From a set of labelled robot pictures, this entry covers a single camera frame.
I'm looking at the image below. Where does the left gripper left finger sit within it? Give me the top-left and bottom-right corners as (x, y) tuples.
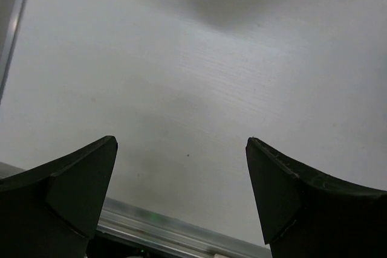
(1, 136), (118, 257)

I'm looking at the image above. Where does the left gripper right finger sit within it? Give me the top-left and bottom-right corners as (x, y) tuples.
(246, 137), (386, 257)

